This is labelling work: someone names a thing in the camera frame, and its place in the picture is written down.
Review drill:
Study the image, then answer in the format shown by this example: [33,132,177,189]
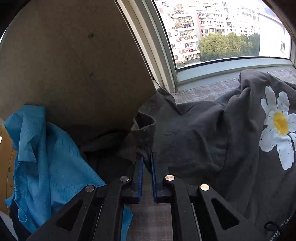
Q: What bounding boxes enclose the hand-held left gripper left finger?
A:
[26,154,144,241]

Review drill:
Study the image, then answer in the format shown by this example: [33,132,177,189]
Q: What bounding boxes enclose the blue garment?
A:
[4,105,133,241]

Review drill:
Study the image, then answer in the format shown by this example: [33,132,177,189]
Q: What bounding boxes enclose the light wooden panel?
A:
[0,117,18,216]

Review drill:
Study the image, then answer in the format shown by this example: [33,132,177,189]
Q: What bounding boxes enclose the green tree outside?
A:
[199,32,260,62]

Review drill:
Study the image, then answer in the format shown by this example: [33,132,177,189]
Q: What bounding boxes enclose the apartment buildings outside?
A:
[154,0,292,69]

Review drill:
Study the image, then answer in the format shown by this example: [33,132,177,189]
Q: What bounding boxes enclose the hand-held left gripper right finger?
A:
[150,152,270,241]

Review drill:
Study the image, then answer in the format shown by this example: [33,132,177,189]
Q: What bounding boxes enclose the dark grey daisy t-shirt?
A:
[117,70,296,241]

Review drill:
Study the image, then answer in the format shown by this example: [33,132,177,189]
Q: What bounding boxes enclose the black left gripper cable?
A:
[264,221,281,241]

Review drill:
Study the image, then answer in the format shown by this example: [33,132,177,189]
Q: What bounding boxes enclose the white window frame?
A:
[116,0,296,93]

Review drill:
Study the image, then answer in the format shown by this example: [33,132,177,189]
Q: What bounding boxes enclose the dark cloth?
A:
[79,131,137,186]

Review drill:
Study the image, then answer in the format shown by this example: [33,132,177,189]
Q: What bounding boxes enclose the pink checked blanket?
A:
[125,68,296,241]

